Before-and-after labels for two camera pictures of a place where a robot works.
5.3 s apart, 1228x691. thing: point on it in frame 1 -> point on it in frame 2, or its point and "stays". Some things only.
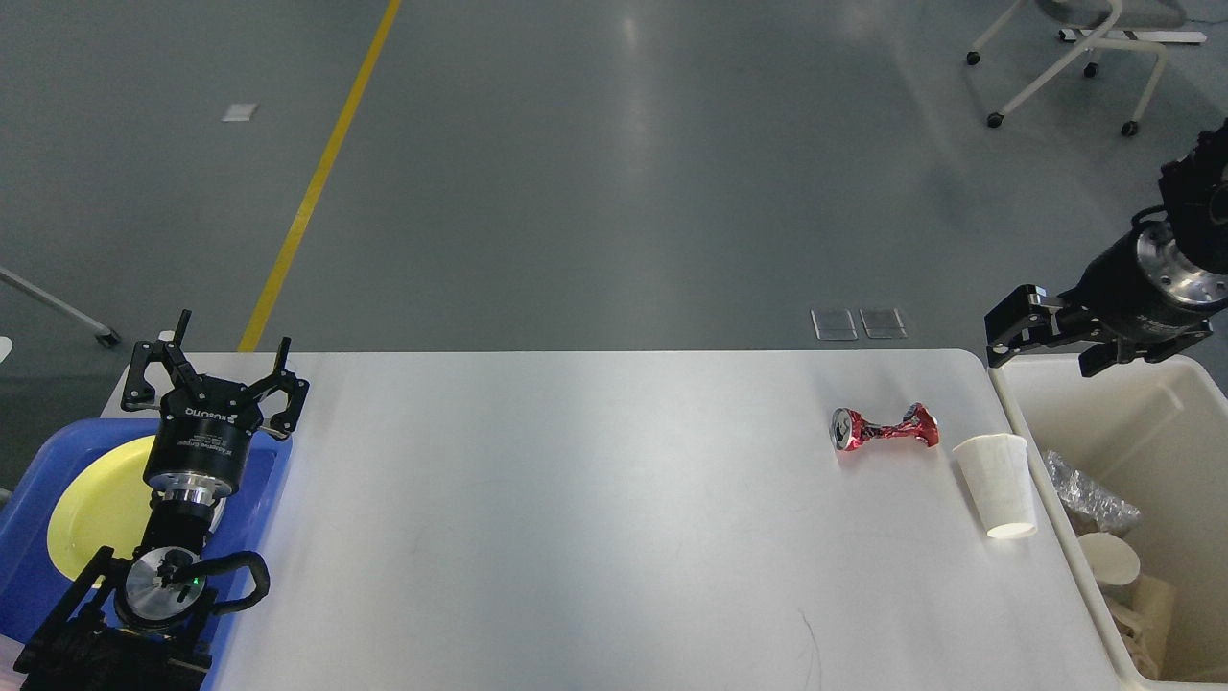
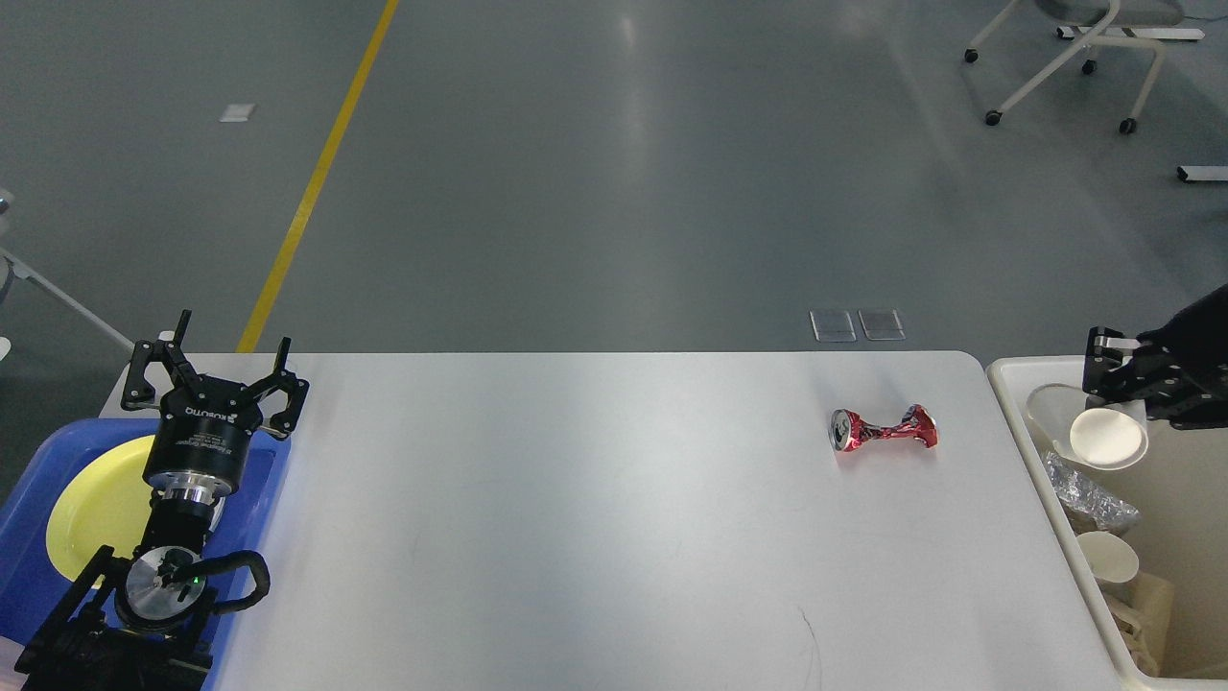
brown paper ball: (1143, 609) stays
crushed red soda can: (848, 428) stays
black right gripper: (1145, 284) -> (1196, 334)
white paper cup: (998, 468) -> (1097, 438)
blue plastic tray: (34, 584) stays
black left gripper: (200, 447) stays
